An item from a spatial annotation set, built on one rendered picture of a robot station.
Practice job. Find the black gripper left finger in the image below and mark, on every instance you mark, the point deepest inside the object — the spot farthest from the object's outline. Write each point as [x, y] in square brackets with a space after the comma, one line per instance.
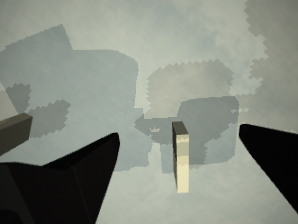
[68, 190]

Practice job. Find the beige domino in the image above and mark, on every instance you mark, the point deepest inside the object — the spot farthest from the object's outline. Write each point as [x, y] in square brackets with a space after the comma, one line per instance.
[14, 131]
[181, 156]

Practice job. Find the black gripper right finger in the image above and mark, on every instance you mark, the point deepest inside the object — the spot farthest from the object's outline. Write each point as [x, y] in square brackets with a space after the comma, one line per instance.
[276, 152]

